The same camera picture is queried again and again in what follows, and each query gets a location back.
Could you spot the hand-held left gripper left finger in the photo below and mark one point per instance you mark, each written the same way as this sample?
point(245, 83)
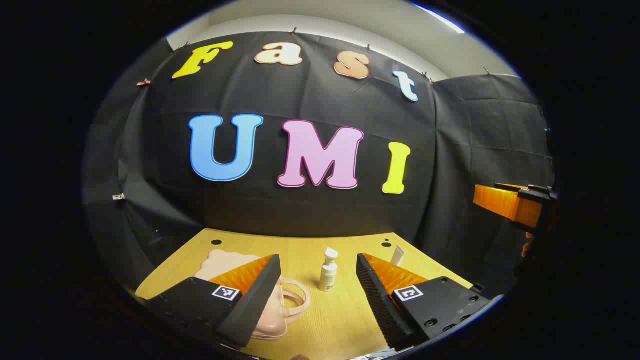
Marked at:
point(255, 300)

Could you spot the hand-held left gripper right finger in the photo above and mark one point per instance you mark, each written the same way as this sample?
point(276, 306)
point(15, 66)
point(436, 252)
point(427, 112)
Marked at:
point(380, 300)

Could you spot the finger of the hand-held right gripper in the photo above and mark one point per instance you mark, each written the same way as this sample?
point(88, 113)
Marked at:
point(500, 202)

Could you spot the white squeeze tube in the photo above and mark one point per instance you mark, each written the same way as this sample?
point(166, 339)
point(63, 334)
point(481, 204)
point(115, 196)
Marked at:
point(398, 256)

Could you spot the white pump bottle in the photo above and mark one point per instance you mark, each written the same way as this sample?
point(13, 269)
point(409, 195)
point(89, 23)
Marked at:
point(328, 277)

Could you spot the black table clamp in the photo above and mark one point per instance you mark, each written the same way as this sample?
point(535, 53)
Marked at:
point(477, 288)

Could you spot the red backdrop clip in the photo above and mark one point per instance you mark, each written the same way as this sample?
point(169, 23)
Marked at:
point(143, 82)

